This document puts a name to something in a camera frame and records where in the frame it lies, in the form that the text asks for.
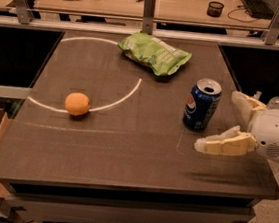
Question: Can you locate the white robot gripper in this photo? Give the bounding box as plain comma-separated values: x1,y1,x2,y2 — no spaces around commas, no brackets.
194,90,279,163

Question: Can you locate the blue pepsi can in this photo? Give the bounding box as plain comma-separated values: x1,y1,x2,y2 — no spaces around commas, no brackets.
183,78,222,130

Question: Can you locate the clear plastic bottle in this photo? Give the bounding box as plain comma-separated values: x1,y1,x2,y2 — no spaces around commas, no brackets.
266,89,279,111
253,91,262,100

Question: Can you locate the green chip bag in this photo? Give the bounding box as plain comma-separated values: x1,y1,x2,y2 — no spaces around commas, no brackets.
118,32,192,77

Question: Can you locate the black mesh cup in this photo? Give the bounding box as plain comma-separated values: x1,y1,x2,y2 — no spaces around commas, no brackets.
207,1,224,18

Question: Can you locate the black keyboard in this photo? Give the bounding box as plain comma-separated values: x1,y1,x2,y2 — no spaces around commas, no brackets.
241,0,274,20

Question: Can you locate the orange fruit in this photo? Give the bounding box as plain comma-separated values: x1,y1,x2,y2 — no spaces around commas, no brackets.
65,92,90,116

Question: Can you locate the metal rail bracket right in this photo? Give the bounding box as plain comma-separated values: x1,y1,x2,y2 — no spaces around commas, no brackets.
261,5,279,46

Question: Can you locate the metal rail bracket middle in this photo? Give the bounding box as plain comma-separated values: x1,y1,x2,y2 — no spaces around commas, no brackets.
142,0,156,34

